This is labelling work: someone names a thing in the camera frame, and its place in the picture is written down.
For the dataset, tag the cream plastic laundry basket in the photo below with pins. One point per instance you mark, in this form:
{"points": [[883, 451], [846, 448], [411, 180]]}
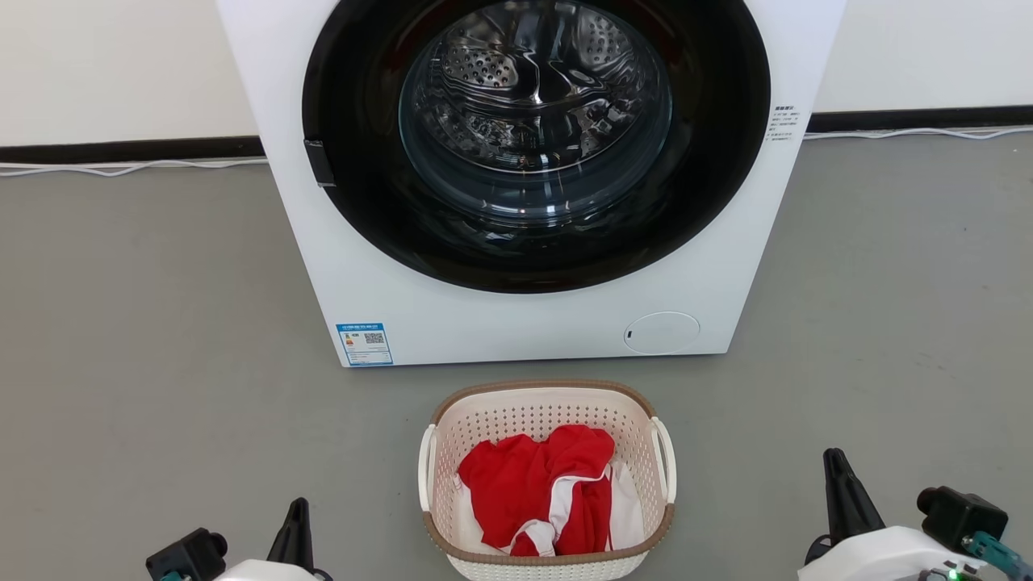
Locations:
{"points": [[541, 403]]}

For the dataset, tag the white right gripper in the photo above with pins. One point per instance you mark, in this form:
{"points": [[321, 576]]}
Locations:
{"points": [[880, 557]]}

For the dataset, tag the white garment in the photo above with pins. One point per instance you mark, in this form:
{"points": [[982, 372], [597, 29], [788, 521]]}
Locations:
{"points": [[628, 516]]}

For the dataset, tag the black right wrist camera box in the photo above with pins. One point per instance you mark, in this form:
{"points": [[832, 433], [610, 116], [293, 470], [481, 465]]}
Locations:
{"points": [[960, 516]]}

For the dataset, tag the black round glass washer door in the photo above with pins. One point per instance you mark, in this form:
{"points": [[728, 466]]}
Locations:
{"points": [[363, 210]]}

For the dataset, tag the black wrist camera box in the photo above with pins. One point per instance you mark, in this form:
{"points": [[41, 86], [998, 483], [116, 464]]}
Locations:
{"points": [[186, 557], [960, 516]]}

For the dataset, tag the small text sticker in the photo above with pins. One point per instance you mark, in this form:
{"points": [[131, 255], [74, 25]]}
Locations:
{"points": [[785, 123]]}

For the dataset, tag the steel perforated washer drum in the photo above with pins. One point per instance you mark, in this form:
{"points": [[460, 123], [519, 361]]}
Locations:
{"points": [[484, 56]]}

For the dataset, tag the round white filter cover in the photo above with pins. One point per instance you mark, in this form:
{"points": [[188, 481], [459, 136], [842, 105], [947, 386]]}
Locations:
{"points": [[662, 332]]}

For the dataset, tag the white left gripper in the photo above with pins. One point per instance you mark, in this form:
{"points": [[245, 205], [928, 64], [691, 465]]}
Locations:
{"points": [[266, 571]]}

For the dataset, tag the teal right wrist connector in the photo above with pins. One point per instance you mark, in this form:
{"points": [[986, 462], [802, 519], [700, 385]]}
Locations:
{"points": [[1001, 557]]}

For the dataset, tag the blue energy label sticker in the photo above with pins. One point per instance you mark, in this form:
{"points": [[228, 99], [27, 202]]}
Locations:
{"points": [[364, 344]]}

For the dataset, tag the red garment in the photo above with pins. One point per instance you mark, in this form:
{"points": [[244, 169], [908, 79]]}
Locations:
{"points": [[516, 484]]}

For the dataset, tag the white front-loading washing machine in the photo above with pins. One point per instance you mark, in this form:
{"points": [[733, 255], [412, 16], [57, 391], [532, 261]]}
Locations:
{"points": [[484, 331]]}

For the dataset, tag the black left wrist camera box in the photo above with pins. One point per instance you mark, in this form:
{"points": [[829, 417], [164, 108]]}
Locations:
{"points": [[186, 557]]}

